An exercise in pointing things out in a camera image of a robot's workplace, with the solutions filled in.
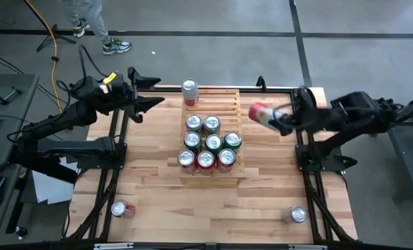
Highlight slatted wooden shelf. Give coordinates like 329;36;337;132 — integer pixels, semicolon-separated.
177;89;246;188

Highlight grey desk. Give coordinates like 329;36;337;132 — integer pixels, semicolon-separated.
0;73;40;181

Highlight yellow tape tag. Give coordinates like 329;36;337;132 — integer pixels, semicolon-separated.
102;72;118;85

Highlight person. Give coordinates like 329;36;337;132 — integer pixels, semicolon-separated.
58;0;133;56

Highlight black floor cable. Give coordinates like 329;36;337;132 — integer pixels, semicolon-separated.
0;48;72;107

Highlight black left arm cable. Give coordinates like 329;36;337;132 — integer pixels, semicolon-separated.
77;44;109;83

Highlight silver metal bracket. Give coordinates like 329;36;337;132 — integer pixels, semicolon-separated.
93;242;134;250
288;244;328;250

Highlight black tripod stand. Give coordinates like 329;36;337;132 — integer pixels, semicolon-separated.
35;23;77;53

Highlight dark grey metal stand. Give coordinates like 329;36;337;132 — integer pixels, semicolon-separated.
366;90;413;204

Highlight red and white soda can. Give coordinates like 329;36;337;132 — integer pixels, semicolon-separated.
110;199;137;219

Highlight silver Diet Coke can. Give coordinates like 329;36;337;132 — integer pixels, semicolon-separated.
248;102;284;133
282;204;308;224
202;115;222;135
181;78;200;107

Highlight black desk bar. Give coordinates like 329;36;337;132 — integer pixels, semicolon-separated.
8;152;79;185

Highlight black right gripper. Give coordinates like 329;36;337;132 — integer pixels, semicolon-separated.
274;87;328;138

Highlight black and silver tool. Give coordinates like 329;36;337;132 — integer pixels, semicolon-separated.
0;86;23;110

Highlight yellow cable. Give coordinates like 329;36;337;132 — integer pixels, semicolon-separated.
22;0;65;114

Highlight white paper sheets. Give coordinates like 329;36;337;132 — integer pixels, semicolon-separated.
31;156;79;206

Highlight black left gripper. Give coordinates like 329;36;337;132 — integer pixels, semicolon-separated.
118;67;166;123

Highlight black caster wheel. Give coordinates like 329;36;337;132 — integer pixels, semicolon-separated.
14;225;29;240

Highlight black aluminium table frame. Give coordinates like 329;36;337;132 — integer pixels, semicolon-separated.
65;85;359;246

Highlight red Coca-Cola original can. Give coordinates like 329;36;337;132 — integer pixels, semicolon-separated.
216;148;237;174

